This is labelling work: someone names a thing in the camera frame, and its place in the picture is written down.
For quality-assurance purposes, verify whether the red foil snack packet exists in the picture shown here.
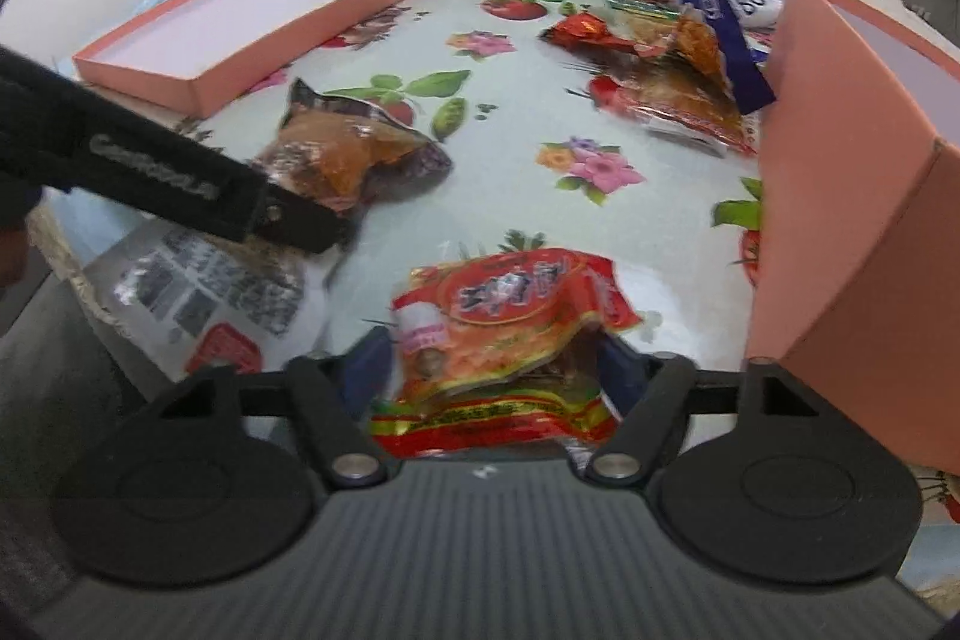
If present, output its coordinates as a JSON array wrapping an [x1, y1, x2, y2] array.
[[540, 13, 636, 55]]

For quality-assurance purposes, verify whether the red orange spicy snack packet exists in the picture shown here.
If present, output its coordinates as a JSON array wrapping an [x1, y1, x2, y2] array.
[[587, 10, 758, 156]]

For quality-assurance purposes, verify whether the pink box lid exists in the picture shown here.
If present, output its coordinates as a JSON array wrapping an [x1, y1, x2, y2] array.
[[73, 0, 402, 119]]

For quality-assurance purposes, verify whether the silver barcode snack packet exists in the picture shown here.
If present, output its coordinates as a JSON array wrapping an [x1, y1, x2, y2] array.
[[86, 220, 342, 381]]

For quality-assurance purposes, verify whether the green white biscuit packet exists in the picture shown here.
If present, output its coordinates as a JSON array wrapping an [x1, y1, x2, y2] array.
[[592, 0, 682, 28]]

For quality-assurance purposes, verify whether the dark blue snack wrapper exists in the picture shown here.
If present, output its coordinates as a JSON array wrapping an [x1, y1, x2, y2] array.
[[683, 0, 776, 115]]

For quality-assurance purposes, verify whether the large pink storage box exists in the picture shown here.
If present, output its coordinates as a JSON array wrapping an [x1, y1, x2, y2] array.
[[747, 0, 958, 473]]

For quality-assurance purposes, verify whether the brown dried-meat snack packet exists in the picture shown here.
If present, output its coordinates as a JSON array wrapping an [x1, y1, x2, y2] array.
[[254, 80, 452, 214]]

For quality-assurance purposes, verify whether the red yellow snack packet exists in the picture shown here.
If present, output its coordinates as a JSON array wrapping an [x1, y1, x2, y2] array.
[[368, 248, 643, 458]]

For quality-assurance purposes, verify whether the person's left hand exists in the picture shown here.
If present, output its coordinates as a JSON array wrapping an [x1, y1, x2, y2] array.
[[0, 175, 43, 287]]

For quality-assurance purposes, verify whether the floral plastic table cover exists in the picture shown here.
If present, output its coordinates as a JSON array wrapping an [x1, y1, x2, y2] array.
[[44, 0, 960, 536]]

